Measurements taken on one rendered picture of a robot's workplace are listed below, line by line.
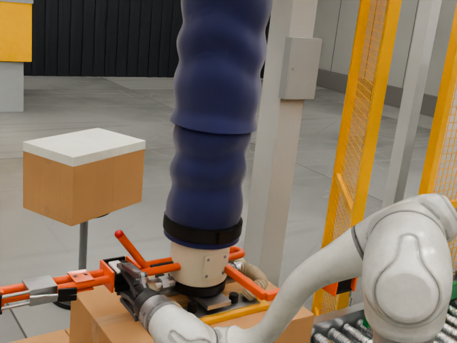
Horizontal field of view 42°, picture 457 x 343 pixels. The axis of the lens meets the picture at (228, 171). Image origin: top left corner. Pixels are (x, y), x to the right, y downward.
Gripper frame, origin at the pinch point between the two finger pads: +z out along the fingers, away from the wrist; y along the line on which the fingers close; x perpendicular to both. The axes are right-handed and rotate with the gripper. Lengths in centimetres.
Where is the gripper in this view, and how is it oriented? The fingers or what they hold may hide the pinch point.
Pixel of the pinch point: (117, 274)
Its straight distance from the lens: 164.5
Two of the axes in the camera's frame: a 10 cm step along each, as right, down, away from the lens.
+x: 8.2, -0.8, 5.7
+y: -1.0, 9.5, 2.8
